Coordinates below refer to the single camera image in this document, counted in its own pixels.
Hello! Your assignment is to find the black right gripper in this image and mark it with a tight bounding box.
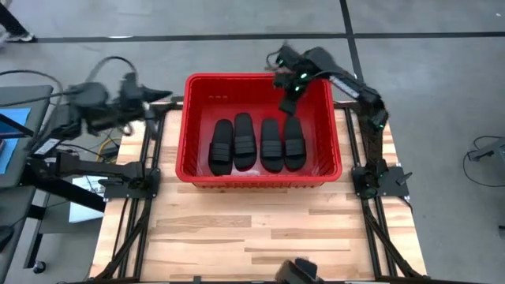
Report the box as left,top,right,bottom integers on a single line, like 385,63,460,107
268,43,319,117

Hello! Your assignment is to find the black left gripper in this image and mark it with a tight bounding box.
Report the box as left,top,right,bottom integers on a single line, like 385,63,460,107
74,80,174,135

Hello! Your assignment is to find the black slide sandal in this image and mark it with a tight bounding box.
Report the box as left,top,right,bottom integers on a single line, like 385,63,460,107
208,118,235,177
260,118,286,174
283,116,308,172
233,112,259,172

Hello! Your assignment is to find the red plastic bin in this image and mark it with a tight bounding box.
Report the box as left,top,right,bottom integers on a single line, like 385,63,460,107
174,72,343,189

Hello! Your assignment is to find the white box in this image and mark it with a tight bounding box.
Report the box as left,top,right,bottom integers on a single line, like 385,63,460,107
68,171,110,224

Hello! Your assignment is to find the dark grey desk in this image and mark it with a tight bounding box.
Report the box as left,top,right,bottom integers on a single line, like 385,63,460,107
0,84,54,190
0,185,37,284

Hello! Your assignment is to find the blue sheet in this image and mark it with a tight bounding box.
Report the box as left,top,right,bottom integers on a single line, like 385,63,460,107
0,106,32,175

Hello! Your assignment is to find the person's leg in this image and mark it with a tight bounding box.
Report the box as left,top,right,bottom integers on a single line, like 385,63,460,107
0,2,36,43

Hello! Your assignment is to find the grey metal stand leg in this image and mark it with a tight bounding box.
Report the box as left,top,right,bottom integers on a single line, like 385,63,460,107
469,136,505,163

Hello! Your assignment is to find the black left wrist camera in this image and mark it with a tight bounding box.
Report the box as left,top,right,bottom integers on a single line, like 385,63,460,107
118,72,140,114

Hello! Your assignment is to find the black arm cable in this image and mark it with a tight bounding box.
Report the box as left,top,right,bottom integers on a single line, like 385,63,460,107
0,69,65,119
84,54,138,86

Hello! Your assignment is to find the yellow cable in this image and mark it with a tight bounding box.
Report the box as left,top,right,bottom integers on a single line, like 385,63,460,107
95,136,120,163

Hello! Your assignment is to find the black desk leg frame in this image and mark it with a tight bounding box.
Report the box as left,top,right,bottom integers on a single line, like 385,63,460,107
19,163,107,269

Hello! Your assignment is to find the black aluminium table frame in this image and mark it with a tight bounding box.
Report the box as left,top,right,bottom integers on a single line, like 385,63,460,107
92,101,169,282
335,101,429,282

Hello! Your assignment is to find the black floor cable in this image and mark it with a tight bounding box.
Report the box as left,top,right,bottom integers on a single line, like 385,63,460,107
462,135,505,189

